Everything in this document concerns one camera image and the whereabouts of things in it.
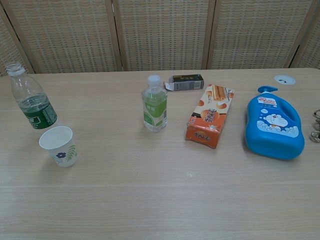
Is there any transparent plastic bottle green label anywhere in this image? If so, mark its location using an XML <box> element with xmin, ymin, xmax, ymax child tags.
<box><xmin>5</xmin><ymin>61</ymin><xmax>59</xmax><ymax>130</ymax></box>

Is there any small bottle light green label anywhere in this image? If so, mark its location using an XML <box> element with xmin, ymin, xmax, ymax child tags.
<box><xmin>141</xmin><ymin>74</ymin><xmax>169</xmax><ymax>133</ymax></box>

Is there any white paper cup floral print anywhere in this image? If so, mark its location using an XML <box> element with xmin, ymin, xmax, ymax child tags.
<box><xmin>38</xmin><ymin>125</ymin><xmax>80</xmax><ymax>168</ymax></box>

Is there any blue pump detergent bottle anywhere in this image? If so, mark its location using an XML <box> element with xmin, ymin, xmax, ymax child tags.
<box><xmin>245</xmin><ymin>85</ymin><xmax>305</xmax><ymax>162</ymax></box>

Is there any small black carton box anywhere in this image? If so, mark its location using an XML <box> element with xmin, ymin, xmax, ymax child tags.
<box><xmin>163</xmin><ymin>73</ymin><xmax>205</xmax><ymax>92</ymax></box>

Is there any orange biscuit box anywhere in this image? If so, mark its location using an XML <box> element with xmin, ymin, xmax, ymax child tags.
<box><xmin>185</xmin><ymin>84</ymin><xmax>236</xmax><ymax>150</ymax></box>

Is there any woven rattan folding screen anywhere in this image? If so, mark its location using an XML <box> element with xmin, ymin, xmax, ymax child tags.
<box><xmin>0</xmin><ymin>0</ymin><xmax>320</xmax><ymax>78</ymax></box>

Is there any white round cable grommet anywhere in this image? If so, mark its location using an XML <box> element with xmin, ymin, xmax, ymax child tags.
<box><xmin>273</xmin><ymin>74</ymin><xmax>297</xmax><ymax>86</ymax></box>

